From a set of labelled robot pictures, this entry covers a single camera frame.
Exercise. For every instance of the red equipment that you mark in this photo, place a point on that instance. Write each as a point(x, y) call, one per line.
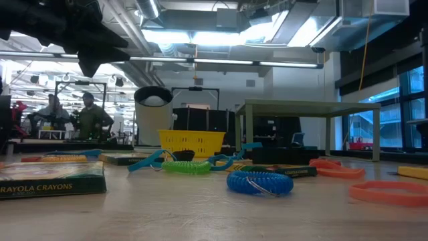
point(18, 108)

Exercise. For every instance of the person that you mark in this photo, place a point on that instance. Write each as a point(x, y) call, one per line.
point(92, 117)
point(53, 112)

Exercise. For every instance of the green perforated metal shelf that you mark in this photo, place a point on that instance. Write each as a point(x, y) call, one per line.
point(307, 107)

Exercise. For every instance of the yellow plastic basket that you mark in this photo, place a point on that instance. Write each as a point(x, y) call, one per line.
point(192, 142)

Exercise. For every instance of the white table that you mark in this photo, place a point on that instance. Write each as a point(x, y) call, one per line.
point(51, 134)

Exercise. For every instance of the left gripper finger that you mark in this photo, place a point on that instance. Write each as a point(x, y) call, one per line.
point(93, 60)
point(103, 40)

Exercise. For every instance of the black ceiling speaker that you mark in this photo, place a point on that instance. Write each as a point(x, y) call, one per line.
point(119, 81)
point(34, 79)

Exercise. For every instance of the round silver air duct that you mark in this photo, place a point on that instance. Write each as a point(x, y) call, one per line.
point(147, 8)

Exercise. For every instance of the black ceiling camera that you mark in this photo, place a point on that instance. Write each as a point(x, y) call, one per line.
point(317, 49)

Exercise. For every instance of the blue chair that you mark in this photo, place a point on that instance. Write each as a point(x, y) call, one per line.
point(297, 139)

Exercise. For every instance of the square wall vent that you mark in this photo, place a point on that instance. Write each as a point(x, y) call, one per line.
point(250, 83)
point(198, 81)

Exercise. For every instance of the long ceiling light bar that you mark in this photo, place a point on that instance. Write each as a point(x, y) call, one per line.
point(220, 61)

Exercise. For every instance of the black cabinet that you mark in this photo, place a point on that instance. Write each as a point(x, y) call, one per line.
point(277, 129)
point(200, 120)

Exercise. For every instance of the black metal frame stand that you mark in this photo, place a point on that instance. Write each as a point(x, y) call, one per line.
point(195, 88)
point(82, 82)

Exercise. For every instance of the grey ceiling box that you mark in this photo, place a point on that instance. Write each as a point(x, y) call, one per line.
point(227, 17)

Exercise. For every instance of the red object beyond window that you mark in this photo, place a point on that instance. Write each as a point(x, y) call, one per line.
point(361, 146)

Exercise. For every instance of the white ceiling unit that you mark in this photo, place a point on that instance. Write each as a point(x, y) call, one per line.
point(389, 7)

